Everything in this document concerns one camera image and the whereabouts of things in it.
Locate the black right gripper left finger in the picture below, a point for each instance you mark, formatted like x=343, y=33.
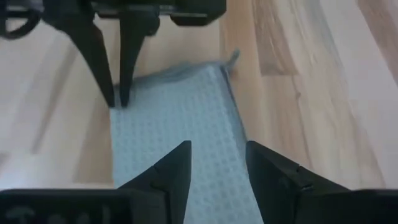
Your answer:
x=93, y=208

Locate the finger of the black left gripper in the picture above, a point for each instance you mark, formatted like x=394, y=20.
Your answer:
x=130, y=56
x=93, y=62

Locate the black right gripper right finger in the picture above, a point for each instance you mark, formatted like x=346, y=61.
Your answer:
x=311, y=205

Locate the grey microfiber towel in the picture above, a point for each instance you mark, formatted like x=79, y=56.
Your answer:
x=186, y=118

